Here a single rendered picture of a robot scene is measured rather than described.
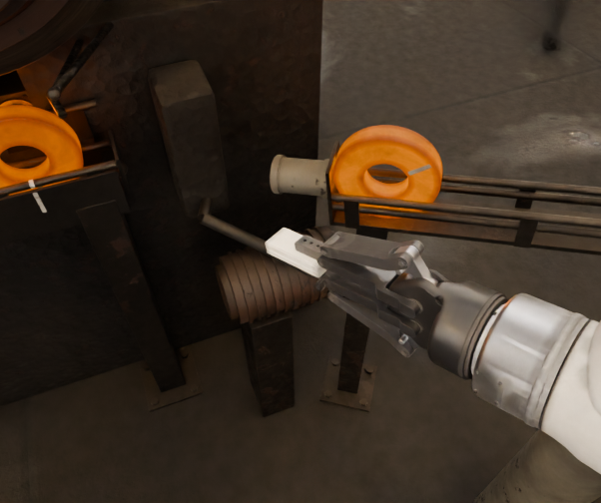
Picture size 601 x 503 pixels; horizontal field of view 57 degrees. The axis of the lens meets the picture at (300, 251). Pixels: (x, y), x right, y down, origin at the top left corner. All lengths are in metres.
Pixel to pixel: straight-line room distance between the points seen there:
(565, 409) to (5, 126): 0.71
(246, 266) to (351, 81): 1.44
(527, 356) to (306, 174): 0.49
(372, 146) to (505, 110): 1.49
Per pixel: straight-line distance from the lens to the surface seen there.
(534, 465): 0.97
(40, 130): 0.83
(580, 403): 0.41
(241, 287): 0.90
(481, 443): 1.40
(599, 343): 0.41
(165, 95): 0.81
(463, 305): 0.44
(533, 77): 2.43
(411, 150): 0.76
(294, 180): 0.83
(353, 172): 0.80
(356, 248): 0.48
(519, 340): 0.42
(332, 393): 1.37
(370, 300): 0.50
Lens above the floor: 1.26
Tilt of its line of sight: 51 degrees down
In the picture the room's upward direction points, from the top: straight up
